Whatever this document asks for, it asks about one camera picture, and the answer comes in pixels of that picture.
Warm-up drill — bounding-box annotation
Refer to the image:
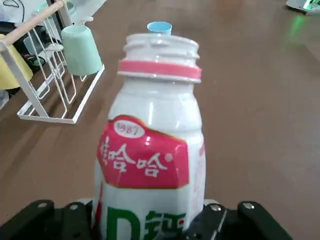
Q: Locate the white wire cup rack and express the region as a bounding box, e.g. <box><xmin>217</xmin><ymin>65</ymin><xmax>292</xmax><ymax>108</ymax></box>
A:
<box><xmin>0</xmin><ymin>0</ymin><xmax>106</xmax><ymax>125</ymax></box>

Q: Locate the mint green cup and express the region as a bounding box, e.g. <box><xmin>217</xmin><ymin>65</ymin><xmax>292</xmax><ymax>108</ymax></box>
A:
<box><xmin>60</xmin><ymin>25</ymin><xmax>104</xmax><ymax>76</ymax></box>

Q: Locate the white bottle pink label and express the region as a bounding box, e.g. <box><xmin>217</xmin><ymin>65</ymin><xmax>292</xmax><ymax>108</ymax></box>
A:
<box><xmin>91</xmin><ymin>32</ymin><xmax>207</xmax><ymax>240</ymax></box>

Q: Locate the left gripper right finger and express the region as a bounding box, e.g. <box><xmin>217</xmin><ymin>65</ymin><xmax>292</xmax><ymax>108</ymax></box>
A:
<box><xmin>183</xmin><ymin>200</ymin><xmax>294</xmax><ymax>240</ymax></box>

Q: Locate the yellow cup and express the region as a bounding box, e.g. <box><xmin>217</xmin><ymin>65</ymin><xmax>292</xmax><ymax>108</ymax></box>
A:
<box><xmin>0</xmin><ymin>33</ymin><xmax>34</xmax><ymax>91</ymax></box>

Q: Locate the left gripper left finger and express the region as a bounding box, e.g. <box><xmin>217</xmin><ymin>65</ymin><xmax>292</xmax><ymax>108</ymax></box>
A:
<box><xmin>0</xmin><ymin>199</ymin><xmax>95</xmax><ymax>240</ymax></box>

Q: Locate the blue ceramic cup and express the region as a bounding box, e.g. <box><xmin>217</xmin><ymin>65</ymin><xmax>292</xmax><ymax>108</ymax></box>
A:
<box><xmin>146</xmin><ymin>21</ymin><xmax>173</xmax><ymax>36</ymax></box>

